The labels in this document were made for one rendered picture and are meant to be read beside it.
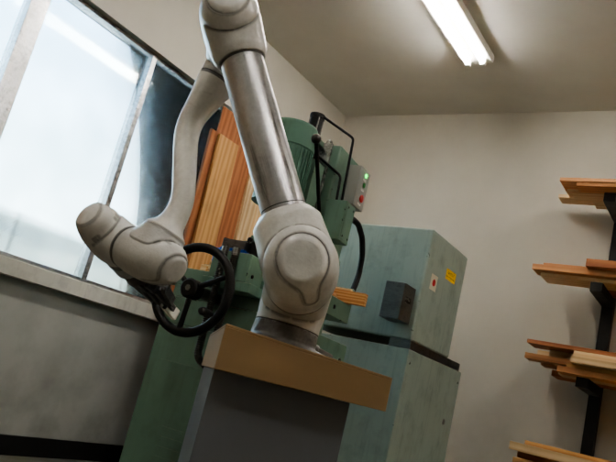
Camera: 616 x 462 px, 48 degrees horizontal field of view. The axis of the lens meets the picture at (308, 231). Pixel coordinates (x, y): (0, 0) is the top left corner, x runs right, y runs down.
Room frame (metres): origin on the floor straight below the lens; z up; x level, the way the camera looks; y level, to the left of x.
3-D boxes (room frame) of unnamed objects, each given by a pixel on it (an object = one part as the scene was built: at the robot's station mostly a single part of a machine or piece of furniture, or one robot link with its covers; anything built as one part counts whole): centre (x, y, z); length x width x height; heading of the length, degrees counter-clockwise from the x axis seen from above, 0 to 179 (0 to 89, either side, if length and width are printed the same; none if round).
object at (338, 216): (2.49, -0.10, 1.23); 0.09 x 0.08 x 0.15; 152
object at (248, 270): (2.17, 0.18, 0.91); 0.15 x 0.14 x 0.09; 62
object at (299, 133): (2.37, 0.13, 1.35); 0.18 x 0.18 x 0.31
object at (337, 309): (2.25, 0.14, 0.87); 0.61 x 0.30 x 0.06; 62
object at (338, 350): (2.47, 0.08, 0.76); 0.57 x 0.45 x 0.09; 152
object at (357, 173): (2.58, -0.14, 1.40); 0.10 x 0.06 x 0.16; 152
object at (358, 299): (2.32, 0.04, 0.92); 0.62 x 0.02 x 0.04; 62
